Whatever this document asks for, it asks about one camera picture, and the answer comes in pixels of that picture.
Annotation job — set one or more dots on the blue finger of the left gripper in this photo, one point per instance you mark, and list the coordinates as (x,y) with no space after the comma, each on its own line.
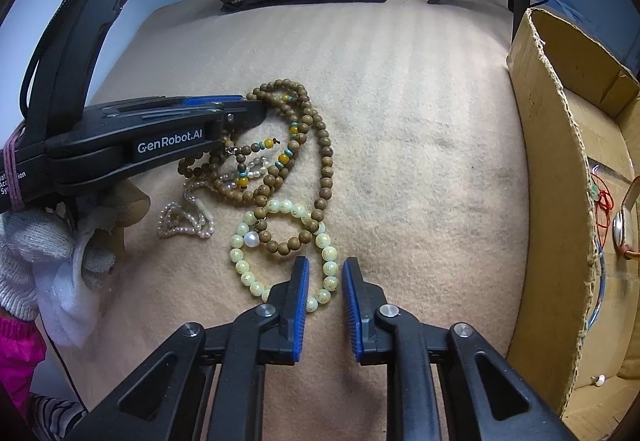
(150,141)
(165,103)

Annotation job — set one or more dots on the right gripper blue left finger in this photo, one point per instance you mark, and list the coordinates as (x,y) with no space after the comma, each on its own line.
(207,383)

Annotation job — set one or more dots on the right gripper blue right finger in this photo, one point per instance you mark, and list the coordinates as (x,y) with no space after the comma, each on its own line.
(442,383)

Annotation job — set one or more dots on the brown wooden bead mala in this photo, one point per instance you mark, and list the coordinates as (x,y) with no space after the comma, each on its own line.
(250,175)

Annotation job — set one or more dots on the single pearl earring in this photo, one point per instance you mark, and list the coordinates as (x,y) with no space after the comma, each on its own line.
(598,380)

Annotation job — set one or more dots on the blue-green bangle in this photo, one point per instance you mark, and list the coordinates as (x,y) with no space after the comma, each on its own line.
(601,289)

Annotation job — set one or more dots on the red strap wristwatch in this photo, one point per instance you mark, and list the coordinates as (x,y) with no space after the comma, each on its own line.
(622,225)

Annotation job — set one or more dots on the pink sleeve forearm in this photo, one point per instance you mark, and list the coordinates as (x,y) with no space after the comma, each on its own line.
(22,349)

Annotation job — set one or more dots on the left gloved hand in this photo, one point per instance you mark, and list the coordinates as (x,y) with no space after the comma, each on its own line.
(54,271)

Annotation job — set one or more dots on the cardboard box tray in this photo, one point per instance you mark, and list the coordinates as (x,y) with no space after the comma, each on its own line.
(579,111)

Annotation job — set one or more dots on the beige blanket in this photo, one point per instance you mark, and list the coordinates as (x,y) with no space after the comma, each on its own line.
(429,189)

